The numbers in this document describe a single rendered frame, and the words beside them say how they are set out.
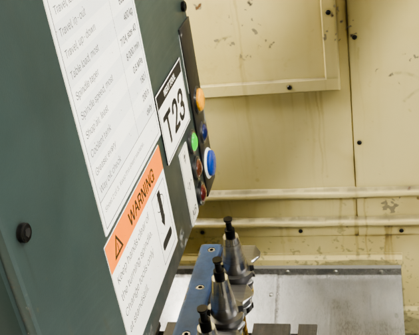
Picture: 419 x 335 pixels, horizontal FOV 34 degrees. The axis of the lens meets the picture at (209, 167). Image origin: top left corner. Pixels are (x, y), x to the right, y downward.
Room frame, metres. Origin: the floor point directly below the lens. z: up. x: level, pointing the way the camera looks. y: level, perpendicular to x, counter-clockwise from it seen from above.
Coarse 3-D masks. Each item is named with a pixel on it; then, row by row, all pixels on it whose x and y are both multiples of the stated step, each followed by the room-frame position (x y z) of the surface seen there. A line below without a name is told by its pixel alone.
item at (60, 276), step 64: (0, 0) 0.37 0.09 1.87; (0, 64) 0.35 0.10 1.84; (0, 128) 0.33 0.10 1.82; (64, 128) 0.40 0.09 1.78; (192, 128) 0.68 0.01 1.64; (0, 192) 0.32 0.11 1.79; (64, 192) 0.38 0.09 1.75; (0, 256) 0.31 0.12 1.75; (64, 256) 0.36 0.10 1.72; (0, 320) 0.31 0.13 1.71; (64, 320) 0.34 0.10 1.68
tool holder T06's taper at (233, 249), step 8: (224, 240) 0.96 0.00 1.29; (232, 240) 0.95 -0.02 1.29; (224, 248) 0.96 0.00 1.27; (232, 248) 0.95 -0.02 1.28; (240, 248) 0.96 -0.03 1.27; (224, 256) 0.96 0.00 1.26; (232, 256) 0.95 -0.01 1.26; (240, 256) 0.95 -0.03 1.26; (224, 264) 0.96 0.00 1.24; (232, 264) 0.95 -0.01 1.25; (240, 264) 0.95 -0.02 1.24; (224, 272) 0.96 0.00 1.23; (232, 272) 0.94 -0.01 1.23; (240, 272) 0.94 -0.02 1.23
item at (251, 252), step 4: (244, 248) 1.03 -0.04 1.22; (248, 248) 1.03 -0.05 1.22; (252, 248) 1.03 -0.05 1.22; (256, 248) 1.02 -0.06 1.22; (244, 252) 1.02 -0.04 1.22; (248, 252) 1.02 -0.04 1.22; (252, 252) 1.01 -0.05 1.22; (256, 252) 1.01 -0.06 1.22; (260, 252) 1.01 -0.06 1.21; (248, 256) 1.00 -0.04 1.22; (252, 256) 1.00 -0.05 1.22; (256, 256) 1.00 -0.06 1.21; (252, 260) 0.99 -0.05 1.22; (256, 260) 1.00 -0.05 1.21
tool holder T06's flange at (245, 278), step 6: (246, 258) 0.99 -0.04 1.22; (222, 264) 0.98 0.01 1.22; (252, 264) 0.97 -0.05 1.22; (252, 270) 0.96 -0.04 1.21; (228, 276) 0.95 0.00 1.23; (234, 276) 0.94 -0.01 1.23; (240, 276) 0.94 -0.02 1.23; (246, 276) 0.94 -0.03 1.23; (252, 276) 0.95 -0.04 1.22; (234, 282) 0.93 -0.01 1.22; (240, 282) 0.93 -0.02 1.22; (246, 282) 0.94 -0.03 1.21; (252, 282) 0.94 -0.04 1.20
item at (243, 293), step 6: (234, 288) 0.92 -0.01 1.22; (240, 288) 0.92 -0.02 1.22; (246, 288) 0.92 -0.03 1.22; (210, 294) 0.92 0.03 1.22; (234, 294) 0.91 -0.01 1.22; (240, 294) 0.90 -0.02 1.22; (246, 294) 0.90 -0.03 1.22; (252, 294) 0.90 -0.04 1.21; (210, 300) 0.90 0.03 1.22; (240, 300) 0.89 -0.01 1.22; (246, 300) 0.89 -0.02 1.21
